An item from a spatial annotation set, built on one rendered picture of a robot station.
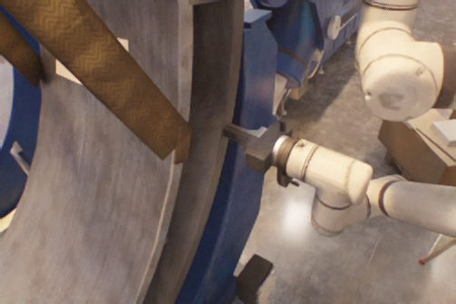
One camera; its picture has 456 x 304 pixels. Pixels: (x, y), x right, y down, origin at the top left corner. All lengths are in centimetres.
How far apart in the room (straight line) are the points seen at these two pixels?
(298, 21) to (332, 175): 92
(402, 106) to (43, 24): 49
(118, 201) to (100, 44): 44
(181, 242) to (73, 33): 62
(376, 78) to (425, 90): 6
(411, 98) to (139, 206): 60
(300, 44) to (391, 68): 99
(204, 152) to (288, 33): 76
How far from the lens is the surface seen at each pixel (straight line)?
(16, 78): 242
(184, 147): 63
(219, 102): 72
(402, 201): 66
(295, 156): 62
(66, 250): 102
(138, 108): 54
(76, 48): 50
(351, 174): 59
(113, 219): 83
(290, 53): 132
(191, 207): 83
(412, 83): 40
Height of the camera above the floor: 235
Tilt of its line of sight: 42 degrees down
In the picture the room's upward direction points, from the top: 7 degrees counter-clockwise
